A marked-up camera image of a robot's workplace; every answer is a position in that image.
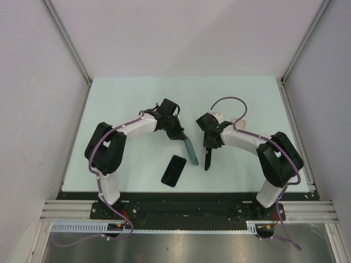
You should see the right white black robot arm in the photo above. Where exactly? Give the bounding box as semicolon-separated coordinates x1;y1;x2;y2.
196;111;304;220

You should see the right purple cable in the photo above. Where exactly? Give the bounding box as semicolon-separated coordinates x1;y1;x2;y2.
210;97;302;251

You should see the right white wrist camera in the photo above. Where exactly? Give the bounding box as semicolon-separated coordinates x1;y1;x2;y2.
208;110;246;129

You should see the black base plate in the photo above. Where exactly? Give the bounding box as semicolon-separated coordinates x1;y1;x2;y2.
56;191;320;230

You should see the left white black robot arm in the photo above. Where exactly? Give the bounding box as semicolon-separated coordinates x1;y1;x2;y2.
84;99;187;219

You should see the black phone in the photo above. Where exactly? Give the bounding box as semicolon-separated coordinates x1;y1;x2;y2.
161;155;186;188

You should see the purple cable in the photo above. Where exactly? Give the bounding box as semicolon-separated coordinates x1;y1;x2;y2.
52;109;146;247
210;97;302;251

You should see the white slotted cable duct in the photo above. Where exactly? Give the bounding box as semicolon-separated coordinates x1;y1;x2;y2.
51;221;273;234

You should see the aluminium frame rail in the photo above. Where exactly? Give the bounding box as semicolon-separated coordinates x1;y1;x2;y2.
41;200;339;224

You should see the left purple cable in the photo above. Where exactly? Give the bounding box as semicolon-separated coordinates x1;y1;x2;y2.
52;109;146;247

